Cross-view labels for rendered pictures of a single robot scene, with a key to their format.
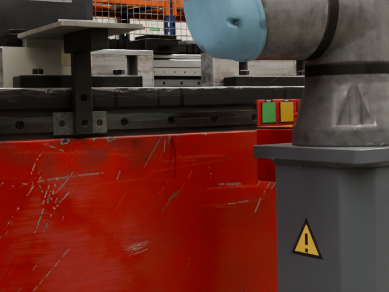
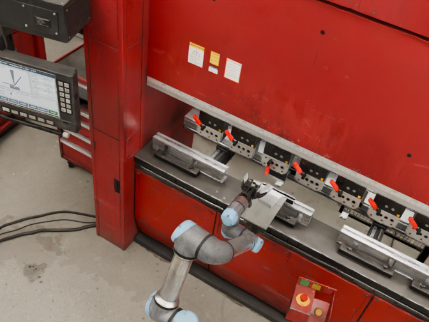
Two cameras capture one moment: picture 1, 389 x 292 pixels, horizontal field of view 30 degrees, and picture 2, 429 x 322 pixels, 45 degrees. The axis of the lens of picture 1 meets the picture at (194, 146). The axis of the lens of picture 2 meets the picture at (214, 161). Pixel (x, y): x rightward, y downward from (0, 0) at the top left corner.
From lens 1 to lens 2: 2.52 m
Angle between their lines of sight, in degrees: 64
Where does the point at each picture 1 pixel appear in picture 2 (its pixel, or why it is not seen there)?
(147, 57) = (307, 216)
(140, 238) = (267, 267)
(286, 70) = (382, 258)
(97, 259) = (251, 261)
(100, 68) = (285, 209)
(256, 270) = not seen: hidden behind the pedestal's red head
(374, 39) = not seen: outside the picture
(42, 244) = not seen: hidden behind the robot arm
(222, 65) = (344, 237)
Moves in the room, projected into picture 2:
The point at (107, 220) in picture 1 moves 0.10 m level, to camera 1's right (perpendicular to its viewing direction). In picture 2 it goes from (257, 255) to (265, 269)
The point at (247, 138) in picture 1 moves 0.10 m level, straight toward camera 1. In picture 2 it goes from (325, 272) to (309, 277)
